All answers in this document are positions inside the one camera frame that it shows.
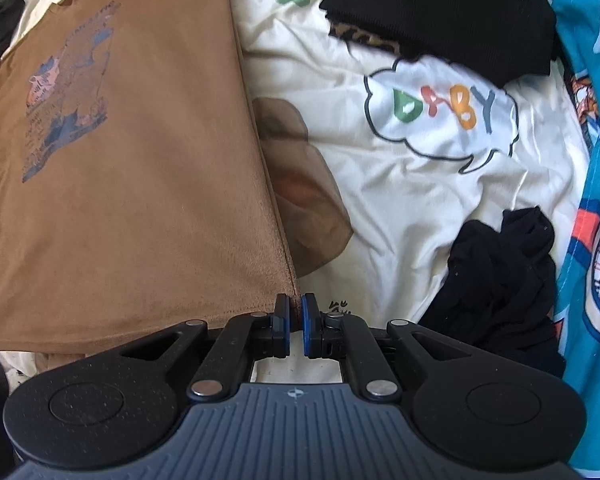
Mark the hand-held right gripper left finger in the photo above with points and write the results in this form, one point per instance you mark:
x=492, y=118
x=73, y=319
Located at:
x=282, y=325

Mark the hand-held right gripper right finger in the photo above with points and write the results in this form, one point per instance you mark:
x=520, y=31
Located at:
x=307, y=325

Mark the brown printed t-shirt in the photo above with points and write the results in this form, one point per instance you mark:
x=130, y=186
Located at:
x=155, y=185

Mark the folded black knit clothes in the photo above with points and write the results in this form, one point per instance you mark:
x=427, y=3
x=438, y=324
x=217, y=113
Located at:
x=455, y=10

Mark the cream printed bed sheet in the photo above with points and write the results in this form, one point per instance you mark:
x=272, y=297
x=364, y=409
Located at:
x=405, y=185

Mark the crumpled black tights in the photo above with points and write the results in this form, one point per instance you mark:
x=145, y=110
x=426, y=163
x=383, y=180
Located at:
x=500, y=285

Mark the leopard print cloth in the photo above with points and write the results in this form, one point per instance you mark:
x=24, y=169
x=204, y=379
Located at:
x=365, y=40

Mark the blue patterned blanket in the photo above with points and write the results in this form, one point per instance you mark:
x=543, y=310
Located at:
x=590, y=160

